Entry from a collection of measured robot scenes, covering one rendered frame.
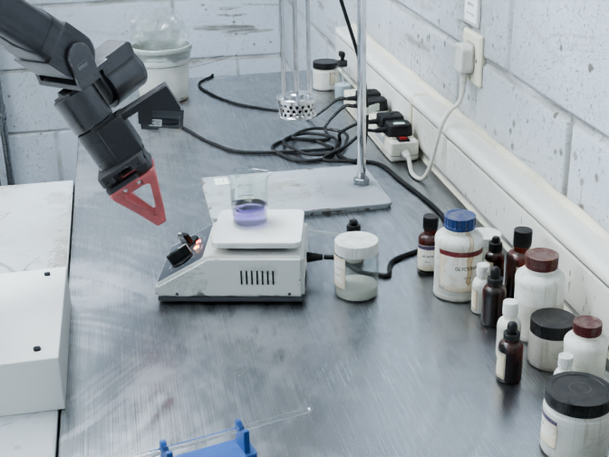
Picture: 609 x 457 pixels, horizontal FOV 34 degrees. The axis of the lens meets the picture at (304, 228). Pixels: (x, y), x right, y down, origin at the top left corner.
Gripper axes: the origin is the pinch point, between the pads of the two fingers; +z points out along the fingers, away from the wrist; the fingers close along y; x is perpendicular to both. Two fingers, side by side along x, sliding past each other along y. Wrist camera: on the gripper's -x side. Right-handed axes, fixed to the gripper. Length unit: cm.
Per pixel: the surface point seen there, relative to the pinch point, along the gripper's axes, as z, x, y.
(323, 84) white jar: 20, -37, 98
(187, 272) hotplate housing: 7.6, 0.7, -4.4
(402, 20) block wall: 12, -55, 73
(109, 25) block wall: -8, 5, 235
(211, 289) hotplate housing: 11.3, -0.7, -4.8
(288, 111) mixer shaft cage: 4.8, -23.4, 30.0
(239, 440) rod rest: 14.6, 1.6, -38.9
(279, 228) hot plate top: 10.1, -12.6, -2.0
